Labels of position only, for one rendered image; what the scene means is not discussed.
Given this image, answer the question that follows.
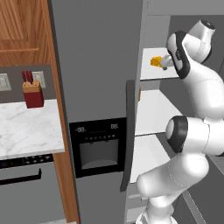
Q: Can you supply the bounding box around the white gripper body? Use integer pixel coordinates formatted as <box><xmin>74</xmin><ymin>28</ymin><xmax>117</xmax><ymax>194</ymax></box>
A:
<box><xmin>160</xmin><ymin>54</ymin><xmax>174</xmax><ymax>71</ymax></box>

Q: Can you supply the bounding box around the yellow cheese wedge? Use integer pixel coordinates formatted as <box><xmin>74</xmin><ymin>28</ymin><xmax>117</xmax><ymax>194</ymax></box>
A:
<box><xmin>150</xmin><ymin>55</ymin><xmax>164</xmax><ymax>69</ymax></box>

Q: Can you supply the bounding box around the white fridge shelf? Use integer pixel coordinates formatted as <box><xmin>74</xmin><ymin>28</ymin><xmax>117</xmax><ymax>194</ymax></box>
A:
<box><xmin>129</xmin><ymin>133</ymin><xmax>173</xmax><ymax>185</ymax></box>
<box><xmin>139</xmin><ymin>46</ymin><xmax>181</xmax><ymax>81</ymax></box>
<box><xmin>134</xmin><ymin>88</ymin><xmax>184</xmax><ymax>137</ymax></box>

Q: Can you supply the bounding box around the grey fridge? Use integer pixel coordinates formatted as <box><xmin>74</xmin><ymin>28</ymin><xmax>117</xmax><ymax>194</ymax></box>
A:
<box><xmin>47</xmin><ymin>0</ymin><xmax>224</xmax><ymax>224</ymax></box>

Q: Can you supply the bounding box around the grey fridge door with dispenser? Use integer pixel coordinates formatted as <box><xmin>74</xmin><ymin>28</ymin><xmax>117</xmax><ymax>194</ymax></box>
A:
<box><xmin>47</xmin><ymin>0</ymin><xmax>144</xmax><ymax>224</ymax></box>

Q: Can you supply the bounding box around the red knife block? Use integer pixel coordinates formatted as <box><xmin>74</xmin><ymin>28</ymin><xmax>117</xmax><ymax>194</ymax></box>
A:
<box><xmin>22</xmin><ymin>80</ymin><xmax>46</xmax><ymax>109</ymax></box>

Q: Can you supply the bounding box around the wooden side panel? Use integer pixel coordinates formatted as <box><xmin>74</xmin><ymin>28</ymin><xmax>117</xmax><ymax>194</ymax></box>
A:
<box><xmin>40</xmin><ymin>0</ymin><xmax>81</xmax><ymax>224</ymax></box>

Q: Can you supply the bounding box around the grey dishwasher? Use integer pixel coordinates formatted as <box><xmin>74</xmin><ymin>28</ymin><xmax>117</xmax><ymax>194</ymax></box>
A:
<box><xmin>0</xmin><ymin>153</ymin><xmax>67</xmax><ymax>224</ymax></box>

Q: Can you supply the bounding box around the dark grey fridge door handle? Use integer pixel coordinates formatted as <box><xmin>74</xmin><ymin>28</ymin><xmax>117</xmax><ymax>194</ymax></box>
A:
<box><xmin>119</xmin><ymin>80</ymin><xmax>137</xmax><ymax>193</ymax></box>

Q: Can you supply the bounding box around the white wall outlet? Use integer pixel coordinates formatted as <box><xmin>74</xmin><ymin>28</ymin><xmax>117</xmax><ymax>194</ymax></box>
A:
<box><xmin>0</xmin><ymin>73</ymin><xmax>13</xmax><ymax>92</ymax></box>
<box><xmin>31</xmin><ymin>70</ymin><xmax>47</xmax><ymax>89</ymax></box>

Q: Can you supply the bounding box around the wooden wall cabinet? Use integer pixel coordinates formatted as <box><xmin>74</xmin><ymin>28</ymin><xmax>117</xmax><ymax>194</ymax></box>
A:
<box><xmin>0</xmin><ymin>0</ymin><xmax>50</xmax><ymax>67</ymax></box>

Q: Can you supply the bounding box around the black dishwasher handle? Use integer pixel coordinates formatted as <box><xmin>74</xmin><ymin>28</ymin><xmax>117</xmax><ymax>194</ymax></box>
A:
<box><xmin>0</xmin><ymin>168</ymin><xmax>43</xmax><ymax>186</ymax></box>

